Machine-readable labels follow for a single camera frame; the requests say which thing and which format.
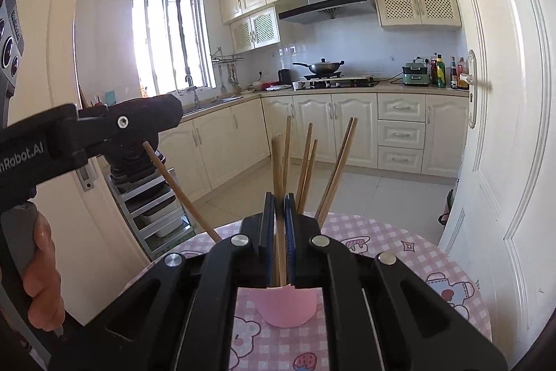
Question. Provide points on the green electric cooker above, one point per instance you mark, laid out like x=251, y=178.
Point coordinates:
x=416, y=73

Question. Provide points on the wall utensil rack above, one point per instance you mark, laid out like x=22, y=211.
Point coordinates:
x=226, y=66

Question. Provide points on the dark sauce bottle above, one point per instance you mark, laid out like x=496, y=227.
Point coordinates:
x=453, y=73

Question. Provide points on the gas stove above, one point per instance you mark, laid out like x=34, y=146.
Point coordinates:
x=335, y=81

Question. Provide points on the green bottle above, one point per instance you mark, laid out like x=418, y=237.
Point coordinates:
x=440, y=71

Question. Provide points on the lower base cabinets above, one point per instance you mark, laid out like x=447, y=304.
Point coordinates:
x=403, y=131

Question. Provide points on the metal storage rack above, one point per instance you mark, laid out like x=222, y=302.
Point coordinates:
x=153, y=214

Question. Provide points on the brown rice cooker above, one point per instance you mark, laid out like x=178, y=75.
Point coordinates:
x=130, y=162

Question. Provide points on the wooden chopstick four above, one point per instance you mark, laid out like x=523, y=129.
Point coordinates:
x=306, y=152

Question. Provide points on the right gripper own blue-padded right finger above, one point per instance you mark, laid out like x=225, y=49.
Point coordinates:
x=379, y=314

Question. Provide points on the wooden chopstick seven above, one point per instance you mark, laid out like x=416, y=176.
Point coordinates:
x=341, y=175

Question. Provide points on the person's left hand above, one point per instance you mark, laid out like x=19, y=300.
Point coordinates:
x=42, y=281

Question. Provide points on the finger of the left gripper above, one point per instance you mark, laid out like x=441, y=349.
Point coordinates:
x=118, y=132

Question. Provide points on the pink checkered tablecloth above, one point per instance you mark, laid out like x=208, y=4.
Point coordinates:
x=379, y=314

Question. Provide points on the black range hood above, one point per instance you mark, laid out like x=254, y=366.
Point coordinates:
x=327, y=10

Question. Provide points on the sink faucet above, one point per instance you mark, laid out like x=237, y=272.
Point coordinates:
x=192, y=89

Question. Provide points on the black wok with lid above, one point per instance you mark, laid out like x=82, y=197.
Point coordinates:
x=323, y=67

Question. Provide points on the black kettle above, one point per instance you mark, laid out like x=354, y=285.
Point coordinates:
x=284, y=76

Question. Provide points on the wooden chopstick five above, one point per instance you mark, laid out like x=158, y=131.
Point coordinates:
x=307, y=178

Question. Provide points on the door strike plate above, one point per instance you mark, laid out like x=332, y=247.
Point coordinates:
x=87, y=176

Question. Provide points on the kitchen window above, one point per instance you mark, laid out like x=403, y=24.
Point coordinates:
x=171, y=46

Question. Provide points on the white kitchen door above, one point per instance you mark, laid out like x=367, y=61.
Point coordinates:
x=501, y=228

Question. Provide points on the wooden chopstick three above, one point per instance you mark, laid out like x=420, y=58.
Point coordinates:
x=286, y=153

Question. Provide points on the wooden chopstick six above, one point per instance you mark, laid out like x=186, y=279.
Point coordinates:
x=334, y=170

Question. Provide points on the door handle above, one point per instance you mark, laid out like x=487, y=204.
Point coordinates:
x=476, y=78

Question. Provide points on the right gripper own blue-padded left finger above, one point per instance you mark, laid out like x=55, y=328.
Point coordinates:
x=179, y=315

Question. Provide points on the pink cylindrical cup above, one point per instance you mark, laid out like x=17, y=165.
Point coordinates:
x=285, y=307

